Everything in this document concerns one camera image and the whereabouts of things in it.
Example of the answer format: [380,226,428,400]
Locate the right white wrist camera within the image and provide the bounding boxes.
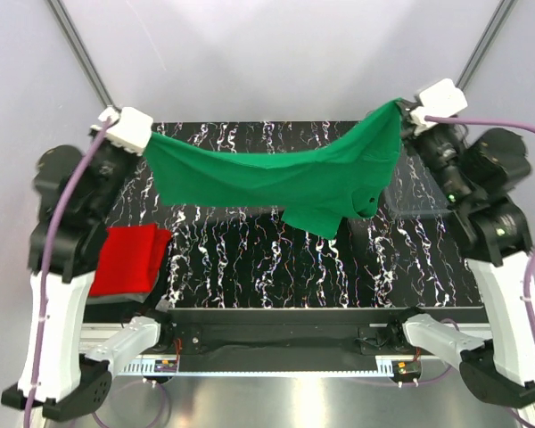
[409,78,468,128]

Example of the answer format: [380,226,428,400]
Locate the right aluminium frame post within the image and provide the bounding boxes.
[457,0,518,91]

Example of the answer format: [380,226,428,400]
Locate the clear plastic bin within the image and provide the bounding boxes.
[383,139,449,219]

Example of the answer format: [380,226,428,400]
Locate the red folded t shirt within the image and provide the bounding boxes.
[89,224,171,298]

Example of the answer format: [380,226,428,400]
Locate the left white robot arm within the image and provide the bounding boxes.
[1,125,175,426]

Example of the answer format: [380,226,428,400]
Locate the black marbled table mat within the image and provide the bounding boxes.
[111,119,486,309]

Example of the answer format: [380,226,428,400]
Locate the orange connector box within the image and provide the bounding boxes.
[393,359,422,377]
[154,359,178,373]

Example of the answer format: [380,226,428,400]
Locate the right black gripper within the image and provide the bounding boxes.
[398,98,473,207]

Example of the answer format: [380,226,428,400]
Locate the left aluminium frame post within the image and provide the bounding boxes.
[45,0,113,105]

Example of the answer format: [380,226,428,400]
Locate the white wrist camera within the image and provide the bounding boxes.
[98,106,153,156]
[409,78,468,128]

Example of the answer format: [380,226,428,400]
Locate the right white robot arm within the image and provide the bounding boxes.
[387,100,535,409]

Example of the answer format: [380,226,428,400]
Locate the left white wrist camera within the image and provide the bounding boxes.
[98,106,153,156]

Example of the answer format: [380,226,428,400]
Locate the aluminium frame post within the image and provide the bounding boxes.
[45,0,113,105]
[457,0,518,91]

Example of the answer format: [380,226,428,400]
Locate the right orange connector box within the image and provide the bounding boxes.
[393,359,422,377]

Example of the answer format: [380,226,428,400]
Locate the green t shirt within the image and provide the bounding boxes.
[144,100,401,239]

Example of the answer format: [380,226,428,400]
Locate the aluminium frame rail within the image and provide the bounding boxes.
[78,323,161,358]

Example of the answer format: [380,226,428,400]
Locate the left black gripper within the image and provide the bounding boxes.
[86,121,142,220]

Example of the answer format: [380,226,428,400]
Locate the grey folded t shirt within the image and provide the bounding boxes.
[86,275,160,305]

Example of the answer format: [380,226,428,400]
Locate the left orange connector box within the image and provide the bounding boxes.
[154,359,178,373]

